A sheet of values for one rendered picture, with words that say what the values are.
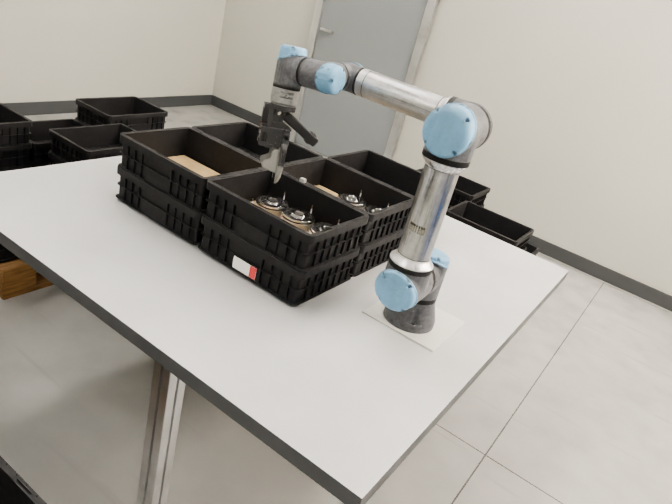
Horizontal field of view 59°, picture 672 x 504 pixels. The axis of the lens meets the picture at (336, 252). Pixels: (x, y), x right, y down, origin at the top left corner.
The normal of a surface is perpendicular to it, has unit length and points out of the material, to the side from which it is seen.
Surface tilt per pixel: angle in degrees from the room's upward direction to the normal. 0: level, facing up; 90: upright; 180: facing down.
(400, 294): 97
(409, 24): 90
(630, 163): 90
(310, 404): 0
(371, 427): 0
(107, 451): 0
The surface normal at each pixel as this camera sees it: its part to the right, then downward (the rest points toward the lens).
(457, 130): -0.49, 0.13
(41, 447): 0.23, -0.87
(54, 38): 0.80, 0.43
